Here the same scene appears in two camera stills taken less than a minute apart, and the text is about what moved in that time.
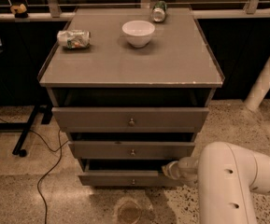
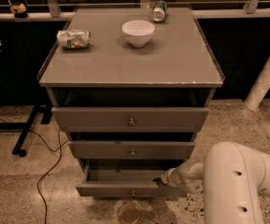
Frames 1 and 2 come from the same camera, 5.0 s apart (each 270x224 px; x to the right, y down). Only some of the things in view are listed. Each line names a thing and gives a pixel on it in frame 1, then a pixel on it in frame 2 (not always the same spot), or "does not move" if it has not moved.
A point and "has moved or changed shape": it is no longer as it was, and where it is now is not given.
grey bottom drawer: x=125 y=173 has moved or changed shape
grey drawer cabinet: x=132 y=93 does not move
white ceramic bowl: x=137 y=33 does not move
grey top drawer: x=130 y=119 does not move
